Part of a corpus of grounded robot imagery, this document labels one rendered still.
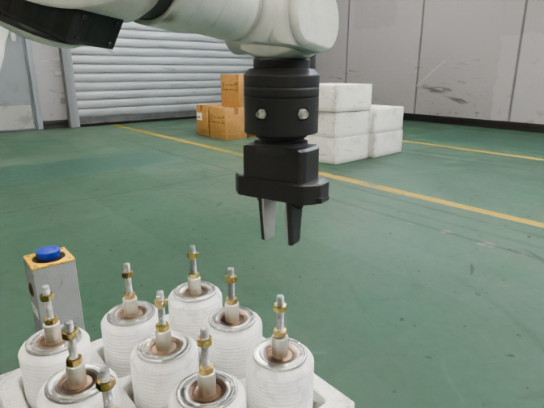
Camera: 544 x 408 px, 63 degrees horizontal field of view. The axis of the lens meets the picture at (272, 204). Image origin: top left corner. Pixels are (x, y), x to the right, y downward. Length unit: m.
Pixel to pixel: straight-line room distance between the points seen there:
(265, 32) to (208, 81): 6.03
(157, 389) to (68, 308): 0.29
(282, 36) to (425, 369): 0.84
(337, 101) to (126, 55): 3.45
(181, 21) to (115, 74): 5.51
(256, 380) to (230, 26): 0.44
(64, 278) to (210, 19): 0.60
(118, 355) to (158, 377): 0.13
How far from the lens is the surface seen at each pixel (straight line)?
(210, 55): 6.48
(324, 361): 1.07
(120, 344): 0.76
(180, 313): 0.80
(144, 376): 0.67
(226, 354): 0.71
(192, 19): 0.37
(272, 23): 0.44
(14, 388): 0.81
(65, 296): 0.88
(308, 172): 0.52
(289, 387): 0.63
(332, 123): 3.13
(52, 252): 0.87
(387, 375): 1.06
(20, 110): 5.64
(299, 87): 0.50
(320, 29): 0.49
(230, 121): 4.27
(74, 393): 0.64
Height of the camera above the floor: 0.63
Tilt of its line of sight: 17 degrees down
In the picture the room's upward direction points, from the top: straight up
